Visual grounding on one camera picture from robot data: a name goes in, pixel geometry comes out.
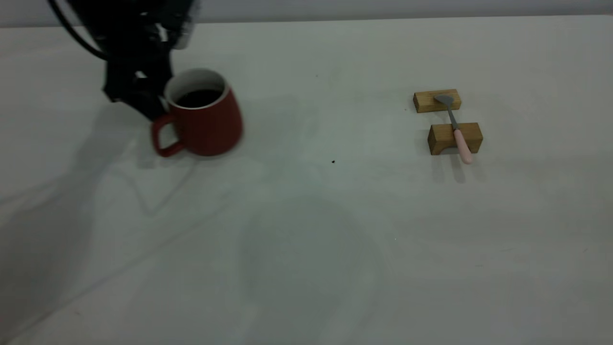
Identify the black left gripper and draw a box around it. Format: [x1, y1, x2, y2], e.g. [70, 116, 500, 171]
[69, 0, 176, 121]

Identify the red ceramic mug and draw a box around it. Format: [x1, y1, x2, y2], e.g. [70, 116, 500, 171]
[151, 68, 243, 158]

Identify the pink handled metal spoon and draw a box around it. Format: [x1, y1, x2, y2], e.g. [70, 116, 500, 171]
[433, 94, 475, 165]

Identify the flat wooden block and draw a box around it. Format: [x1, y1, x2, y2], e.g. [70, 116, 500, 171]
[413, 89, 462, 114]

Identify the arched wooden block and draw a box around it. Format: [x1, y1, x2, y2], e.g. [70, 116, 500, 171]
[427, 123, 483, 156]

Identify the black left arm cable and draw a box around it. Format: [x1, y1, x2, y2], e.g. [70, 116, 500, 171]
[47, 0, 109, 61]

